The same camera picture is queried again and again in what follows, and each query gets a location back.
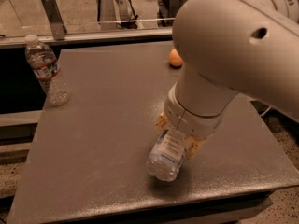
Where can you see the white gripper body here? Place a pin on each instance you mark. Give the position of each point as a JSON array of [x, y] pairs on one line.
[[191, 119]]

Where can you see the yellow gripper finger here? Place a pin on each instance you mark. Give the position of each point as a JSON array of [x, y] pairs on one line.
[[162, 123], [194, 144]]

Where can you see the blue label plastic bottle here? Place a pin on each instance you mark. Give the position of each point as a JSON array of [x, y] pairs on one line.
[[167, 155]]

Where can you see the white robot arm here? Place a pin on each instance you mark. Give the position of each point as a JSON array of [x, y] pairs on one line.
[[230, 47]]

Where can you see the clear water bottle red label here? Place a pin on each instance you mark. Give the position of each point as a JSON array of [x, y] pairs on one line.
[[47, 70]]

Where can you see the orange fruit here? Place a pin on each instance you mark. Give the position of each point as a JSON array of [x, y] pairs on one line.
[[174, 58]]

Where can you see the metal horizontal rail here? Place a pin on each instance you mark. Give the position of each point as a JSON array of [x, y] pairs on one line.
[[116, 36]]

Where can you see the left metal bracket post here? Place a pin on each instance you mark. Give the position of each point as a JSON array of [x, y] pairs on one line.
[[55, 20]]

